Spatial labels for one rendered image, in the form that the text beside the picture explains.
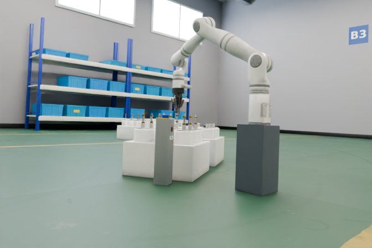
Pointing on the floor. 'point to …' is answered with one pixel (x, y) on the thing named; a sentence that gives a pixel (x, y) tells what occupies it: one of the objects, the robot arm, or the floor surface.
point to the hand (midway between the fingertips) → (177, 111)
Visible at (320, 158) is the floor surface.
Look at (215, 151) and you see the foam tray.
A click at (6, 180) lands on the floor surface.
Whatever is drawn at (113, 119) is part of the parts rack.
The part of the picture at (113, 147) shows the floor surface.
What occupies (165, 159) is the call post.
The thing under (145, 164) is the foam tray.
